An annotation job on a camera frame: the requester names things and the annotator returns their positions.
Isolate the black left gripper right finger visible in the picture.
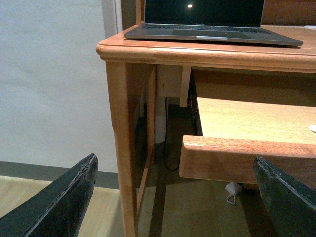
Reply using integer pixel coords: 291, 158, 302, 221
253, 157, 316, 237

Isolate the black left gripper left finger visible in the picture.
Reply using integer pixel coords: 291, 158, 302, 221
0, 154, 98, 237

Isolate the white power adapter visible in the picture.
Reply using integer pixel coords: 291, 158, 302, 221
225, 182, 242, 205

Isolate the white round pad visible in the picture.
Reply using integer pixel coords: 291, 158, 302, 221
308, 124, 316, 133

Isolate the wooden pull-out keyboard tray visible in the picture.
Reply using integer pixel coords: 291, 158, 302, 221
179, 69, 316, 190

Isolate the wooden desk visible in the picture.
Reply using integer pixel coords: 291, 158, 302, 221
96, 0, 316, 237

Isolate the grey open laptop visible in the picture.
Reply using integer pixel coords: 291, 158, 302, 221
124, 0, 303, 46

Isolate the black floor cable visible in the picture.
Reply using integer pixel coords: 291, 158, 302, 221
163, 96, 180, 171

